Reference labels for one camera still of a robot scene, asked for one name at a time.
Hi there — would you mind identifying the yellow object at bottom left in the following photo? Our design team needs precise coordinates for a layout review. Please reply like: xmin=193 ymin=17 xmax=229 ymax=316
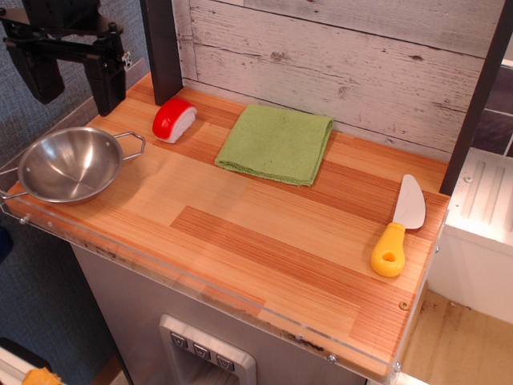
xmin=22 ymin=367 xmax=63 ymax=385

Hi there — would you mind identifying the grey toy fridge cabinet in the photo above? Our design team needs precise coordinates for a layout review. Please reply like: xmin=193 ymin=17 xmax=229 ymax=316
xmin=72 ymin=245 xmax=366 ymax=384

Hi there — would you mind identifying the dark right shelf post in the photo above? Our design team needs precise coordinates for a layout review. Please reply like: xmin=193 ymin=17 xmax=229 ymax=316
xmin=439 ymin=0 xmax=512 ymax=196

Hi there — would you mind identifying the clear acrylic table edge guard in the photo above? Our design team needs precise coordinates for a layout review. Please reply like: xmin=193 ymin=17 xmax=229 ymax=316
xmin=7 ymin=157 xmax=448 ymax=381

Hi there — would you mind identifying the green towel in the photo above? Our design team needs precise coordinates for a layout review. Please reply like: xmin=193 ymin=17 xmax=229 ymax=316
xmin=215 ymin=105 xmax=333 ymax=186

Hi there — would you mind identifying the white toy sink unit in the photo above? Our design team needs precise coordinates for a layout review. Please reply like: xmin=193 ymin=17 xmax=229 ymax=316
xmin=427 ymin=148 xmax=512 ymax=322

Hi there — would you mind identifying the stainless steel bowl with handles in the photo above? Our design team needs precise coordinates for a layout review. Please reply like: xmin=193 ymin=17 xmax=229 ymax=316
xmin=1 ymin=127 xmax=146 ymax=203

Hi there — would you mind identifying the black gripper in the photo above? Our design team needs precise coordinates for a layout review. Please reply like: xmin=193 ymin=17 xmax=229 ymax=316
xmin=1 ymin=1 xmax=131 ymax=116

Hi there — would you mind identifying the red and white toy sushi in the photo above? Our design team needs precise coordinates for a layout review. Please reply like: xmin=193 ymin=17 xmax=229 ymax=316
xmin=152 ymin=99 xmax=197 ymax=144

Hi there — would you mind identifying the dark shelf post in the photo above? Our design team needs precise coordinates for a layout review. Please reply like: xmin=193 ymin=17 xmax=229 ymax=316
xmin=439 ymin=0 xmax=512 ymax=196
xmin=140 ymin=0 xmax=183 ymax=106

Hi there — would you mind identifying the toy knife with yellow handle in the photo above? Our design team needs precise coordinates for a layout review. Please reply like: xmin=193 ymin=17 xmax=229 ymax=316
xmin=370 ymin=174 xmax=426 ymax=278

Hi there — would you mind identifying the dark left shelf post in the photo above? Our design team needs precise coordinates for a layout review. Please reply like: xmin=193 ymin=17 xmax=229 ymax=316
xmin=140 ymin=0 xmax=183 ymax=106

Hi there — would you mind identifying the silver dispenser panel with buttons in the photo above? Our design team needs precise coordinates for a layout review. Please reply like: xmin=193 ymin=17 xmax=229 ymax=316
xmin=159 ymin=314 xmax=257 ymax=384

